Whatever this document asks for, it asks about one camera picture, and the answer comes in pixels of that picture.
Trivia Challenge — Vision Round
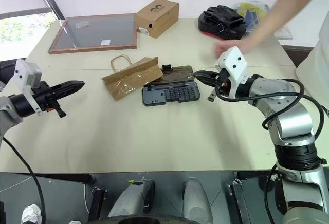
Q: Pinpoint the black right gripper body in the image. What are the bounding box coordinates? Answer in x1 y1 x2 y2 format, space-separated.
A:
214 68 230 96

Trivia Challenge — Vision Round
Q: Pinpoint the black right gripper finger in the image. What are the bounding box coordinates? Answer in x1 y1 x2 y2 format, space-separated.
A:
193 70 220 86
207 86 218 102

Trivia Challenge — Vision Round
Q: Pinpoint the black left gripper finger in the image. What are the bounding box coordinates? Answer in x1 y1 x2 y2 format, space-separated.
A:
52 80 86 91
53 85 85 99

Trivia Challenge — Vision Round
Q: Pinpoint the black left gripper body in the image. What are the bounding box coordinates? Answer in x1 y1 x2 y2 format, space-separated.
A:
31 81 67 119

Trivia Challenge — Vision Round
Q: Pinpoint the black tool case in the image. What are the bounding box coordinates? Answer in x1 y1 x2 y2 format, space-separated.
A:
141 64 202 107

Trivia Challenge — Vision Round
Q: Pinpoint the brown paper bag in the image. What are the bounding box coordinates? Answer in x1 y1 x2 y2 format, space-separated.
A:
101 55 165 102

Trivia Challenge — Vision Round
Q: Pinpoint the person's bare hand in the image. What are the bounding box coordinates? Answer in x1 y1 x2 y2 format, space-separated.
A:
213 38 254 61

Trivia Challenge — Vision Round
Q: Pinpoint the black upholstered seat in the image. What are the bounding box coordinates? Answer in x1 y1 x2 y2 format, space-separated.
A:
0 59 26 87

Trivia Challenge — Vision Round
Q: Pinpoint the black padded bag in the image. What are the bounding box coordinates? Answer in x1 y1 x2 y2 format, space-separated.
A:
197 5 247 41

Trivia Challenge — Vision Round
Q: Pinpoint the wooden framed grey board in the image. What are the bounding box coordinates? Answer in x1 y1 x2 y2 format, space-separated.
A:
47 13 138 55

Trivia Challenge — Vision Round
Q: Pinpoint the clear bag with coloured packets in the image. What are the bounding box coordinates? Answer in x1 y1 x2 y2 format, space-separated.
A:
233 0 294 40

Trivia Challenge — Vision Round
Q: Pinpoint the brown cardboard box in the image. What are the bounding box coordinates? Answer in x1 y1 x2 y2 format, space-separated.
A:
134 0 180 39

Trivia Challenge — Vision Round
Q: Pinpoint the dark brown furniture edge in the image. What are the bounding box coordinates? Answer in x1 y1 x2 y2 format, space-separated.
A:
281 45 315 68

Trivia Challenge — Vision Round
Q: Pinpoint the silver right robot leg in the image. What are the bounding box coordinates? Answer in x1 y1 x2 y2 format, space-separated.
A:
181 177 214 224

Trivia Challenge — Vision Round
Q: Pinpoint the silver robot leg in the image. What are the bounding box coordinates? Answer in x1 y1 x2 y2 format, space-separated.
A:
107 178 156 219
181 177 214 224

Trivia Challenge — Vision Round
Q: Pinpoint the grey metal table leg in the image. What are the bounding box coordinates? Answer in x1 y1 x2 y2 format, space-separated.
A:
225 175 252 224

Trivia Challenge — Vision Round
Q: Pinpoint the white sneaker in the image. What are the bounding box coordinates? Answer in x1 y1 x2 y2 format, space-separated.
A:
21 204 43 224

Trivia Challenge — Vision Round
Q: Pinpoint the silver left robot leg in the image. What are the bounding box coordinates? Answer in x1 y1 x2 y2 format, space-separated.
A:
107 178 156 219

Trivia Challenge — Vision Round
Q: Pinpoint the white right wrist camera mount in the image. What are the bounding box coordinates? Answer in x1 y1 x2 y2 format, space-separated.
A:
215 46 248 99

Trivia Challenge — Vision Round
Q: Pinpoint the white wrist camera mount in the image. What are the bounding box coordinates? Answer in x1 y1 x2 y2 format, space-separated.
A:
215 46 248 99
14 59 44 117

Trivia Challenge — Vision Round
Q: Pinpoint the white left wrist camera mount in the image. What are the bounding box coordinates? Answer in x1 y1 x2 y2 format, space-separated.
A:
14 59 44 117

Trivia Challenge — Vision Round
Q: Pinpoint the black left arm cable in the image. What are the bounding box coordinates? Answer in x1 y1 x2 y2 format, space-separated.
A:
0 136 47 224

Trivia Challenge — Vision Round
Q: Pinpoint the black table leg bracket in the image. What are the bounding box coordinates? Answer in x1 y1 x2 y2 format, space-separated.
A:
88 187 108 223

